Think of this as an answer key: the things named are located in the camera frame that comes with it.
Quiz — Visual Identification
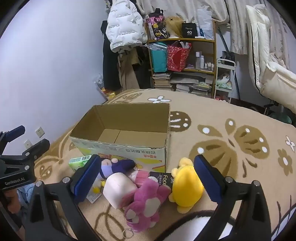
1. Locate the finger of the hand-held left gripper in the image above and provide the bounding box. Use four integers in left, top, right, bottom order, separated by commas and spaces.
22, 138, 51, 166
0, 125, 26, 154

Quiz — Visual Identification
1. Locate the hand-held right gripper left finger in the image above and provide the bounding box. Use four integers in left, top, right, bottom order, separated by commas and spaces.
23, 154, 102, 241

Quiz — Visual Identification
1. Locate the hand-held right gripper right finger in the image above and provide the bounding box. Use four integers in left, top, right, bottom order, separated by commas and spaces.
194, 154, 272, 241

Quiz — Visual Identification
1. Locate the yellow plush toy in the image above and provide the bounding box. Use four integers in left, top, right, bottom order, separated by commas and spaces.
168, 157, 205, 214

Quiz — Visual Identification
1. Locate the pink lollipop plush pillow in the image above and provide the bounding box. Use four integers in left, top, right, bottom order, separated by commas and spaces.
102, 170, 151, 209

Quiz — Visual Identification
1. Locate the purple plush doll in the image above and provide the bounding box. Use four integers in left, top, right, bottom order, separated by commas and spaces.
97, 158, 137, 181

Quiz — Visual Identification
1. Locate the cardboard box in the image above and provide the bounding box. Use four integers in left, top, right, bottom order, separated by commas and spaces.
69, 103, 171, 175

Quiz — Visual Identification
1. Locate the pink bear plush toy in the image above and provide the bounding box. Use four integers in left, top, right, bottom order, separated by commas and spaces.
124, 176, 173, 239

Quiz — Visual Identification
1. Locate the small card with yellow pieces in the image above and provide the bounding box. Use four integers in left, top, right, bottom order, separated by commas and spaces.
87, 178, 107, 204

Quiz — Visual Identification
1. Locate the green paper box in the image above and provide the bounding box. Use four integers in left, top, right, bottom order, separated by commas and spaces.
69, 156, 92, 172

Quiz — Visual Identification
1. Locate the person's leg in jeans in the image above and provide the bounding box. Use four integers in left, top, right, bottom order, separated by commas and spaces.
17, 186, 35, 207

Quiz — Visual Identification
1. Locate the black flat box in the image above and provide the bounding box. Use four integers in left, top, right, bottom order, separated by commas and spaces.
149, 171, 176, 189

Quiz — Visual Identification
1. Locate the plastic bag of small goods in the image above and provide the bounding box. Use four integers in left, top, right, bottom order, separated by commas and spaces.
94, 74, 109, 93

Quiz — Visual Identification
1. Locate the pile of papers and magazines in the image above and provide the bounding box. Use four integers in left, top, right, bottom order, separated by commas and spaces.
171, 74, 213, 96

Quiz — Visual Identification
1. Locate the black hanging coat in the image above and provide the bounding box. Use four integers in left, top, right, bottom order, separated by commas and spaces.
101, 20, 122, 91

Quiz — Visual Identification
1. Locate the stack of books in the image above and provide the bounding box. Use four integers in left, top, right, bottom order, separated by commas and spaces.
152, 73, 173, 90

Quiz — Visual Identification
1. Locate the white trolley cart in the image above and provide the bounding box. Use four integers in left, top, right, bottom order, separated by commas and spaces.
214, 58, 236, 103

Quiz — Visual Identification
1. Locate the beige hanging garment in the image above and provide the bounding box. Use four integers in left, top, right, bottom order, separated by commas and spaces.
118, 50, 144, 91

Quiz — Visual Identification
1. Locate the row of cosmetic bottles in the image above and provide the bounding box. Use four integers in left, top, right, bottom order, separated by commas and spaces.
195, 51, 215, 71

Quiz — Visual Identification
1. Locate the red gift bag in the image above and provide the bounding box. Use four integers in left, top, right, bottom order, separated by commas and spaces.
167, 40, 192, 71

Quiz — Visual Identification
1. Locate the teal bag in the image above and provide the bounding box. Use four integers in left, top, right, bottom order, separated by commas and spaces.
150, 43, 168, 73

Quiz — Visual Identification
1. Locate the wooden bookshelf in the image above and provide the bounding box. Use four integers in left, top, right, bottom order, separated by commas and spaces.
146, 19, 218, 98

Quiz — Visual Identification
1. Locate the white puffer jacket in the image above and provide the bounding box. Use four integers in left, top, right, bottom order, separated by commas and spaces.
106, 2, 148, 52

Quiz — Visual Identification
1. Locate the small black carton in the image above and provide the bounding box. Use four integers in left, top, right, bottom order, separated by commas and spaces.
181, 22, 197, 38

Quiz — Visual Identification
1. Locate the pale patterned curtain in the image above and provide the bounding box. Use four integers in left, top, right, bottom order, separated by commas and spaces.
136, 0, 253, 55

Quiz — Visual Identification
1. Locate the clear plastic bag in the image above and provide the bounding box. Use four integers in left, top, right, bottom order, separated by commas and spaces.
196, 9, 214, 40

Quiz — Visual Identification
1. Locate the blonde wig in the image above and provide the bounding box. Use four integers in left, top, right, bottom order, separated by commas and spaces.
164, 16, 185, 39

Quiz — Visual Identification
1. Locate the black printed tote bag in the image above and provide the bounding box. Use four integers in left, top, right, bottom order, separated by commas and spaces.
146, 8, 170, 40

